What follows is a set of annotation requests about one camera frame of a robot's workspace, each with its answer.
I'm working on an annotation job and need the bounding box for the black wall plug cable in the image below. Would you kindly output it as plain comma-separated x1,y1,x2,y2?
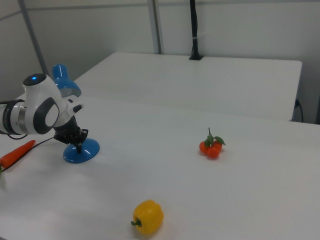
294,98,305,123

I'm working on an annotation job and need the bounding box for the black camera pole with foot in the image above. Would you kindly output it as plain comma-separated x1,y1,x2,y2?
188,0,206,62

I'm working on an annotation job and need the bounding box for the yellow toy bell pepper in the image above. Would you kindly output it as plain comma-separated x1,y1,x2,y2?
130,199,165,236

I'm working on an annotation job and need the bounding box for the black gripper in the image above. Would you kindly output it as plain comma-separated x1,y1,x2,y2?
53,115,90,154

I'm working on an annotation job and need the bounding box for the toy tangerine cluster with leaves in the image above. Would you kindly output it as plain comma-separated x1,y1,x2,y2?
199,127,227,160

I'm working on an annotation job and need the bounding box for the orange toy carrot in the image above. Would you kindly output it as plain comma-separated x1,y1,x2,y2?
0,139,37,175

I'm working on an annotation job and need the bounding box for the blue desk lamp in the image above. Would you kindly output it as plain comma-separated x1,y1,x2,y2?
51,64,101,165

